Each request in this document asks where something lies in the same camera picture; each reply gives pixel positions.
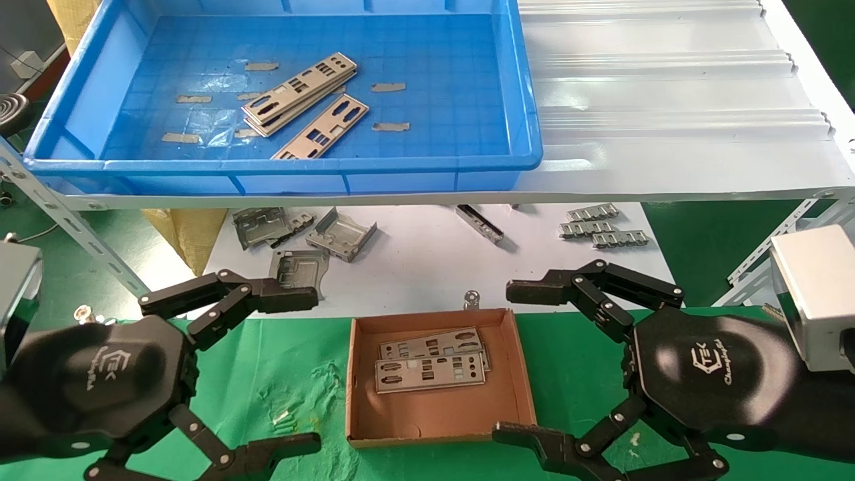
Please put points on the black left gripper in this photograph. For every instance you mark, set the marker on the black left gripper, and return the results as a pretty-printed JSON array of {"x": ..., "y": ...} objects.
[{"x": 100, "y": 381}]

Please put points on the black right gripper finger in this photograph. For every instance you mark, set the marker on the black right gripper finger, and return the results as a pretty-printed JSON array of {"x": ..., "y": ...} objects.
[
  {"x": 534, "y": 444},
  {"x": 534, "y": 290}
]

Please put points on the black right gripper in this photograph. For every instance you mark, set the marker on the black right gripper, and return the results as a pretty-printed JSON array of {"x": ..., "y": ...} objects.
[{"x": 721, "y": 374}]

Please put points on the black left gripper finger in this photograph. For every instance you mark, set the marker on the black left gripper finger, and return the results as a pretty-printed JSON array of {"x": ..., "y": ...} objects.
[{"x": 280, "y": 297}]

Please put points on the brown cardboard box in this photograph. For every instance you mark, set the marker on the brown cardboard box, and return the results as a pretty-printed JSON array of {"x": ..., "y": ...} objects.
[{"x": 441, "y": 414}]

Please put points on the blue plastic tray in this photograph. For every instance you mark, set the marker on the blue plastic tray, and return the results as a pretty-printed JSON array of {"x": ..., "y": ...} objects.
[{"x": 434, "y": 80}]

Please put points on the small white tape scrap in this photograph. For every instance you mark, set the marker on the small white tape scrap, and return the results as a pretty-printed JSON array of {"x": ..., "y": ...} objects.
[{"x": 282, "y": 417}]

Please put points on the green cloth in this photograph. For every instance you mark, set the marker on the green cloth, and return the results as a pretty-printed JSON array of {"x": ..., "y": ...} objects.
[{"x": 300, "y": 374}]

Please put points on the small slotted metal part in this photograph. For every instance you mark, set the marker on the small slotted metal part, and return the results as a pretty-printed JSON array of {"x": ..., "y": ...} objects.
[{"x": 300, "y": 220}]

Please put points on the metal clip strip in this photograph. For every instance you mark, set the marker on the metal clip strip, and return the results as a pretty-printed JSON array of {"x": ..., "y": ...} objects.
[
  {"x": 621, "y": 238},
  {"x": 588, "y": 229},
  {"x": 592, "y": 212}
]

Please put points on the narrow metal bar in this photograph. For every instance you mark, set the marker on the narrow metal bar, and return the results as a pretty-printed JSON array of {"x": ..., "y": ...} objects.
[{"x": 479, "y": 222}]

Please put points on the yellow woven bag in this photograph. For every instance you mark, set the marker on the yellow woven bag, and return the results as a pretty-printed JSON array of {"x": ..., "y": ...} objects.
[
  {"x": 190, "y": 234},
  {"x": 73, "y": 23}
]

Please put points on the grey slotted angle steel bar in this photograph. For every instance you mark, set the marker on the grey slotted angle steel bar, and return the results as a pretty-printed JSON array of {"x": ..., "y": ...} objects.
[
  {"x": 775, "y": 242},
  {"x": 67, "y": 217}
]

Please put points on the grey tape piece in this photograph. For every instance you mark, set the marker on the grey tape piece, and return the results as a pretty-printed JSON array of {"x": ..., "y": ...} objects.
[
  {"x": 247, "y": 96},
  {"x": 242, "y": 133},
  {"x": 180, "y": 137},
  {"x": 391, "y": 126},
  {"x": 262, "y": 66},
  {"x": 194, "y": 99},
  {"x": 388, "y": 87}
]

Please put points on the clear tape patch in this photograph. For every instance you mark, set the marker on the clear tape patch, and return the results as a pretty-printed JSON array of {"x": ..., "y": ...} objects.
[
  {"x": 210, "y": 127},
  {"x": 224, "y": 81}
]

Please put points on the white corrugated shelf board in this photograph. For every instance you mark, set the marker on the white corrugated shelf board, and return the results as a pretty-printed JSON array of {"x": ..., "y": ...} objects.
[{"x": 668, "y": 100}]

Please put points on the small black floor object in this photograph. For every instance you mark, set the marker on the small black floor object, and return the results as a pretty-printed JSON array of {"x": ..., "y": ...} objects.
[{"x": 5, "y": 198}]

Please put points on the black coiled disc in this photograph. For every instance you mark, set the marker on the black coiled disc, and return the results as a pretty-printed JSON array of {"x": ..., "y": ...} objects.
[{"x": 12, "y": 110}]

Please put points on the white power adapter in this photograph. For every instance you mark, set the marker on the white power adapter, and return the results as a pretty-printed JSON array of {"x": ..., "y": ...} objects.
[{"x": 27, "y": 63}]

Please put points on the grey flat metal bracket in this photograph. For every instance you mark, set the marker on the grey flat metal bracket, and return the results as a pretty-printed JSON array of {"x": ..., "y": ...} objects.
[{"x": 300, "y": 264}]

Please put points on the grey sheet metal bracket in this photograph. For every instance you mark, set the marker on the grey sheet metal bracket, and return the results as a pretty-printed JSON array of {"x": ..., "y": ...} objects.
[{"x": 260, "y": 227}]

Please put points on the grey folded metal bracket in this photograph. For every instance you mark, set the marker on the grey folded metal bracket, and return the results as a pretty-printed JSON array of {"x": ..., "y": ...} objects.
[{"x": 340, "y": 234}]

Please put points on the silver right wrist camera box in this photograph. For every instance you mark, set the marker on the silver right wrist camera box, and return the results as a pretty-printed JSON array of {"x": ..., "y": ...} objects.
[{"x": 815, "y": 280}]

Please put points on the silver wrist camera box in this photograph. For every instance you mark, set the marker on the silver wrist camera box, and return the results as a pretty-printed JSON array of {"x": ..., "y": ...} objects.
[
  {"x": 815, "y": 280},
  {"x": 17, "y": 280}
]

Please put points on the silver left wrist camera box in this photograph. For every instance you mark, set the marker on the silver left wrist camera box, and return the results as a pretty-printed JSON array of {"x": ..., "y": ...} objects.
[{"x": 17, "y": 280}]

